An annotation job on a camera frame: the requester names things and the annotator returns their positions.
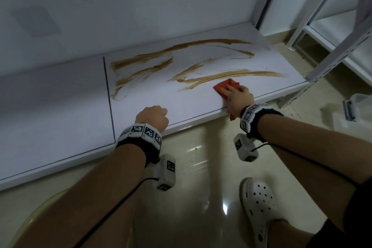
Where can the black right wristband with markers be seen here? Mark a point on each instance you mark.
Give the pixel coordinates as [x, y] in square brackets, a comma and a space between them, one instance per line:
[255, 120]

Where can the white metal storage rack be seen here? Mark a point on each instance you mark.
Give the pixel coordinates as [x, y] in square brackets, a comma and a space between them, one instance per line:
[337, 29]

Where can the red cleaning cloth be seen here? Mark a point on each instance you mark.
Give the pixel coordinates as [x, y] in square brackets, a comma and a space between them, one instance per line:
[225, 83]

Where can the person's right hand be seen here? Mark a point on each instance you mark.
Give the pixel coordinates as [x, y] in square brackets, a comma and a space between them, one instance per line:
[239, 98]

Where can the person's left forearm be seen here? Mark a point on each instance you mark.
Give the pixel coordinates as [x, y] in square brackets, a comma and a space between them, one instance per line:
[81, 198]

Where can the yellow plastic basin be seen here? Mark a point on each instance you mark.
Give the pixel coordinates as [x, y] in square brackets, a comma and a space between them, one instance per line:
[32, 215]

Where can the black wristband with markers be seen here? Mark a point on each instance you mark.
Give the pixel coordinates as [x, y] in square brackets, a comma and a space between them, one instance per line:
[142, 140]
[255, 120]

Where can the blank white wall plate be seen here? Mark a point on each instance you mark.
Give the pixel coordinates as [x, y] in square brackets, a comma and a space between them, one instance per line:
[36, 21]

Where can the white clog shoe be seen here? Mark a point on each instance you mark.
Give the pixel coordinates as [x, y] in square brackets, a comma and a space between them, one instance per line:
[258, 201]

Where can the black left wristband with markers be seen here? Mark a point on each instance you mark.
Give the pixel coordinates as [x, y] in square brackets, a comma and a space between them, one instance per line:
[142, 140]

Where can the white metal shelf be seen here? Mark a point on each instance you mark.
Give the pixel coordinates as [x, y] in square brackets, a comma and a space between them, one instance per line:
[58, 111]

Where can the person's left hand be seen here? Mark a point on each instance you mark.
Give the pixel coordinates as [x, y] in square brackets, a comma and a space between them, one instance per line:
[152, 117]

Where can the person's right forearm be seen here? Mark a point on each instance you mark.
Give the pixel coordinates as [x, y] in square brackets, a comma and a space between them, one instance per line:
[314, 149]

